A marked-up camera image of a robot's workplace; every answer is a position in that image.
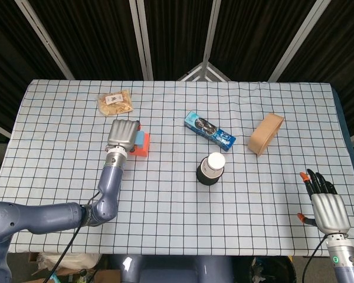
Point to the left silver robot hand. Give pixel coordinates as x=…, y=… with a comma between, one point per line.
x=122, y=132

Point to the white plastic bag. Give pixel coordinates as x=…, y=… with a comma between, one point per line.
x=73, y=260

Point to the grey robot torso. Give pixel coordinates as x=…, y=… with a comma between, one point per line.
x=177, y=269

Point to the white paper cup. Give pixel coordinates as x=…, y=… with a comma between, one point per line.
x=216, y=160

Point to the brown paper bowl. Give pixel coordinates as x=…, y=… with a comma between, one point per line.
x=261, y=138

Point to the black mesh pen holder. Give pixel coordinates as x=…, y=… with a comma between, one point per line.
x=206, y=180

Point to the light blue cube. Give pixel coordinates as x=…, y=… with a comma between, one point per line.
x=141, y=138

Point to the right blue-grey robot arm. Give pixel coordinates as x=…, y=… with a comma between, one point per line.
x=345, y=262

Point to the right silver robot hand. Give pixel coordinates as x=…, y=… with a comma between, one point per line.
x=330, y=212

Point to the orange foam cube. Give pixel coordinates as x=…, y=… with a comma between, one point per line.
x=143, y=148

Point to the white metal screen foot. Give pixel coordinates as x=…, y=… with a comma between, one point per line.
x=205, y=72

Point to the black trash bin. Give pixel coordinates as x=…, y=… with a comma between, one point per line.
x=280, y=269

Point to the clear snack bag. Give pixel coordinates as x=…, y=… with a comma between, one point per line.
x=115, y=103

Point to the black folding screen white frame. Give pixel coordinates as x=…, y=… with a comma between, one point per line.
x=91, y=35

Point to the brown cardboard box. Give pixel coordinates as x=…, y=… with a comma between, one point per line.
x=106, y=277

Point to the checkered light blue tablecloth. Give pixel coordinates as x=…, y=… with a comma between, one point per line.
x=194, y=218

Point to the blue cookie box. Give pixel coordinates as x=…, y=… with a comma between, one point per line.
x=208, y=129

